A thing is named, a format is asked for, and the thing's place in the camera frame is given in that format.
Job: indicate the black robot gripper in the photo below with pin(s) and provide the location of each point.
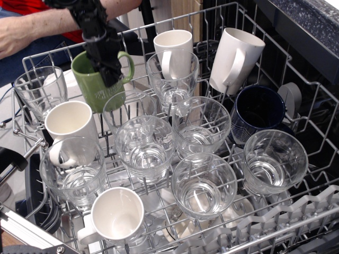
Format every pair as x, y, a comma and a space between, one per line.
102, 42

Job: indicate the green ceramic mug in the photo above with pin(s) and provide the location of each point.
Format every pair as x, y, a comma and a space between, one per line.
91, 83

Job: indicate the person forearm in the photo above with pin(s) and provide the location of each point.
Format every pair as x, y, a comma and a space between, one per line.
19, 31

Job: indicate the cream mug left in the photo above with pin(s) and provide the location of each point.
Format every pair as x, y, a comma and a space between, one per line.
68, 120

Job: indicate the cream mug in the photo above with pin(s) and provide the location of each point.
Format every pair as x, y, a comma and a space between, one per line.
117, 215
68, 120

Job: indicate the white mug back centre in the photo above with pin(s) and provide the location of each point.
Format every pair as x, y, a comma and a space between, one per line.
174, 42

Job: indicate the tall white mug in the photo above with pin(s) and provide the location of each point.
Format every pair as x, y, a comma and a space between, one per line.
237, 53

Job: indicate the cream mug front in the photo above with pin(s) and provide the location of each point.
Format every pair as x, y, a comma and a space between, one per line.
117, 215

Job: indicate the dark blue mug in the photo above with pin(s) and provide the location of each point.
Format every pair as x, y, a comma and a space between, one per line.
256, 108

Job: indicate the clear glass behind centre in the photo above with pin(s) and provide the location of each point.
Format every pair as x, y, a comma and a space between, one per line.
126, 105

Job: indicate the clear glass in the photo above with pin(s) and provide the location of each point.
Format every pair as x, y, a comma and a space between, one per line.
273, 161
126, 105
171, 92
204, 185
146, 145
201, 124
74, 170
41, 89

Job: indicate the blue jeans leg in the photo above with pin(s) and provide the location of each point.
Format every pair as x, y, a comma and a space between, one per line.
36, 55

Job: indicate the clear glass back centre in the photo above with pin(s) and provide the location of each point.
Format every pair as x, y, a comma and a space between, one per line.
171, 92

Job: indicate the clear glass far left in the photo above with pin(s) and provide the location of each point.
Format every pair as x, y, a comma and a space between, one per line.
41, 89

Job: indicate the clear glass front left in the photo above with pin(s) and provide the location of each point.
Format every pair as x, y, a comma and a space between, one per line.
74, 170

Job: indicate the clear glass centre right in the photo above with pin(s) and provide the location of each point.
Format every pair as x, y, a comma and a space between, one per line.
201, 124

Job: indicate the red shirt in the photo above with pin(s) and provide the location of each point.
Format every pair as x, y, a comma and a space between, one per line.
26, 7

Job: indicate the clear glass front centre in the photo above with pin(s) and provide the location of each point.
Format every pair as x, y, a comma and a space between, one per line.
204, 185

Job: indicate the grey plastic rack wheel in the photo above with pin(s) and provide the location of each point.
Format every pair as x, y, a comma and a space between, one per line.
292, 97

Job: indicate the dark speckled countertop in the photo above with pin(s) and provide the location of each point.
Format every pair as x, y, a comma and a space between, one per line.
311, 27

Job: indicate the grey wire dishwasher rack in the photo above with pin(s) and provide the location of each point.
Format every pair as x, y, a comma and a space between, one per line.
303, 219

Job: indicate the black clamp handle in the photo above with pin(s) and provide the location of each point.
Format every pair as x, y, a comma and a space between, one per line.
13, 158

